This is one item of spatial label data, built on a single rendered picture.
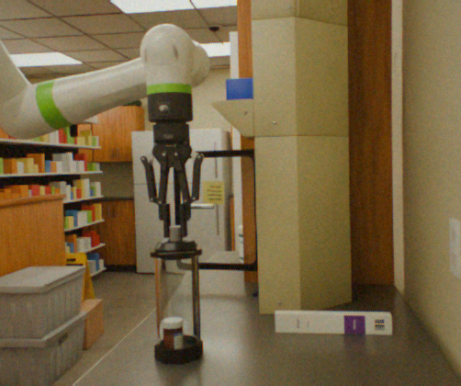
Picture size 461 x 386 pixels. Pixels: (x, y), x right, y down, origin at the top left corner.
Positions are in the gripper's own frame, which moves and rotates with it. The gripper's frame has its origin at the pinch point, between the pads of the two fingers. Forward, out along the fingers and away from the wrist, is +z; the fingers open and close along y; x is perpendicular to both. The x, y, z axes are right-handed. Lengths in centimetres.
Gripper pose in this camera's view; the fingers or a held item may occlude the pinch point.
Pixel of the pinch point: (174, 221)
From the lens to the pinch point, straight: 109.5
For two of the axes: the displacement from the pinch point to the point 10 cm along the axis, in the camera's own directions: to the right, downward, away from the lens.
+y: 9.9, -0.3, -1.5
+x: 1.5, -0.6, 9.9
